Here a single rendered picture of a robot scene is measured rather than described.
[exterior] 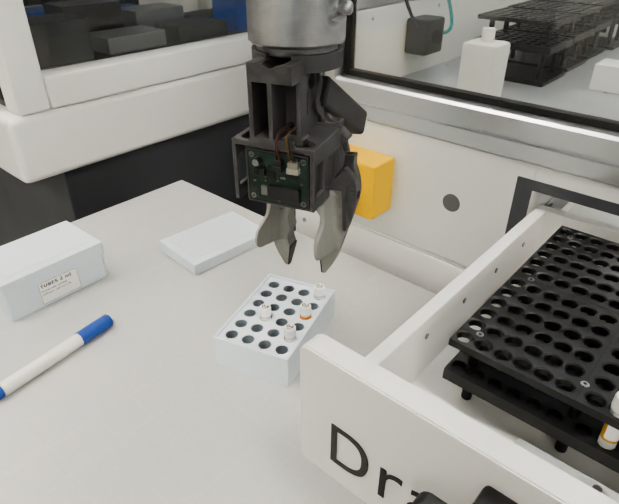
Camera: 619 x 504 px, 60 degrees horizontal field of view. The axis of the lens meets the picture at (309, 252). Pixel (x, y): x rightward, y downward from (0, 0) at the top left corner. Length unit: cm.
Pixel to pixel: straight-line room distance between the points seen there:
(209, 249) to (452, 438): 50
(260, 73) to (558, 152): 31
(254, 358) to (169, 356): 10
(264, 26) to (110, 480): 38
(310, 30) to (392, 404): 26
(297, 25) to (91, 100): 61
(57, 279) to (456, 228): 48
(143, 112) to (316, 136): 62
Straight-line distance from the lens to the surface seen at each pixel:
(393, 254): 72
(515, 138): 60
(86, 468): 53
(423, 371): 47
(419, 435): 32
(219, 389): 56
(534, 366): 40
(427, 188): 66
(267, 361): 54
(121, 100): 99
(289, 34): 40
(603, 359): 43
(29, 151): 93
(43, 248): 73
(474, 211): 64
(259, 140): 42
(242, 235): 76
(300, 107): 41
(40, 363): 62
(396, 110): 66
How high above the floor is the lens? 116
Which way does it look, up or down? 32 degrees down
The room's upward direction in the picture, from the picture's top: straight up
